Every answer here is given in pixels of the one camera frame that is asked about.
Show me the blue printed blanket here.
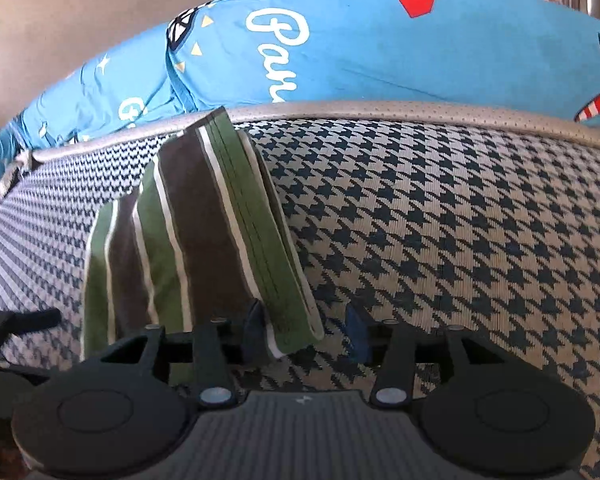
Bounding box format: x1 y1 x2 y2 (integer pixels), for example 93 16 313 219
0 0 600 196

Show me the houndstooth sofa seat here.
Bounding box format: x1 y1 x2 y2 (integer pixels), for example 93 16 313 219
0 100 600 480

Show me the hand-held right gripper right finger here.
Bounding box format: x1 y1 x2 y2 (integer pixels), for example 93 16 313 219
345 304 513 408

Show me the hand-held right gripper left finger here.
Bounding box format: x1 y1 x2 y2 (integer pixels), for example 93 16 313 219
87 300 273 407

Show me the green brown striped t-shirt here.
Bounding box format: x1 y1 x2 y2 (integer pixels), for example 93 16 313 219
80 106 326 386

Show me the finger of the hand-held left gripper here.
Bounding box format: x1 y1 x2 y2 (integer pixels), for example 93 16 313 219
0 306 62 348
0 359 51 388

